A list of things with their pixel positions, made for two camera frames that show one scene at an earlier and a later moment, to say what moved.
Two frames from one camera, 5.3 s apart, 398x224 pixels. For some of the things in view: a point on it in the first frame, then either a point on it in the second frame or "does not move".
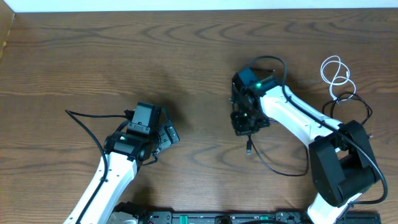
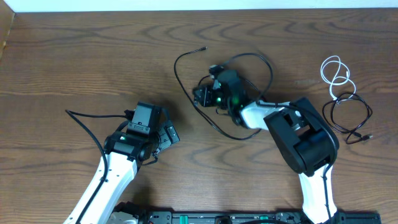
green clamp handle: x=183 y=219 does not move
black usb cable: x=332 y=102 does not move
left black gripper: x=166 y=137 does not move
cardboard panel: x=7 y=15 does not move
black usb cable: x=249 y=151 to x=225 y=65
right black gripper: x=240 y=129 to x=206 y=93
